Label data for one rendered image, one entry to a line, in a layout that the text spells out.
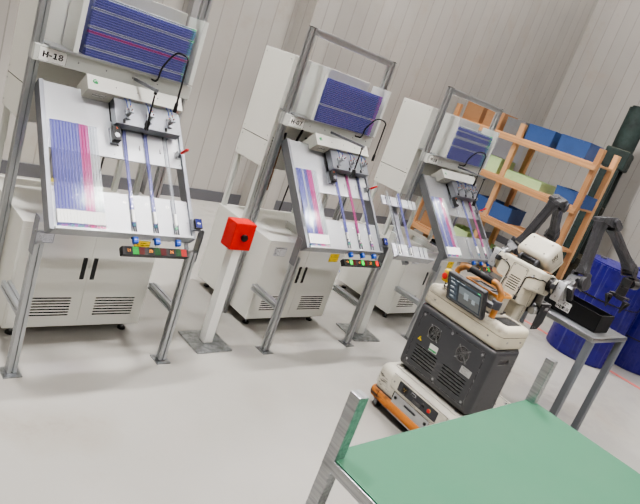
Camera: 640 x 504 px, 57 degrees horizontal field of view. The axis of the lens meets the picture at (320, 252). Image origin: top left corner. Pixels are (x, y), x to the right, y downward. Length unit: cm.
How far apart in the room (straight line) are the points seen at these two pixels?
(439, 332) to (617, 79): 790
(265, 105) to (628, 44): 779
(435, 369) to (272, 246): 125
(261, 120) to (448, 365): 192
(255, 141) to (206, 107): 242
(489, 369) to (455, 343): 23
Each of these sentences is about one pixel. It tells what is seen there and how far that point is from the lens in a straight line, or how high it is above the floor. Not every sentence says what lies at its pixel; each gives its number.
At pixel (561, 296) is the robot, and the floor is 100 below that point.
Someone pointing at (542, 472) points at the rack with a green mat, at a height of 95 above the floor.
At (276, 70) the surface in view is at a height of 159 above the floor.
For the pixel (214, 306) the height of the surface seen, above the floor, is 25.
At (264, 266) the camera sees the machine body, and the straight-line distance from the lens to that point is 373.
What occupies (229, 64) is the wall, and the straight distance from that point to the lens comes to 633.
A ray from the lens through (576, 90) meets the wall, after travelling 1091.
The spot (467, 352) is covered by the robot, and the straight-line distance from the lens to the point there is 319.
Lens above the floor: 165
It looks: 16 degrees down
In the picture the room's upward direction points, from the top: 20 degrees clockwise
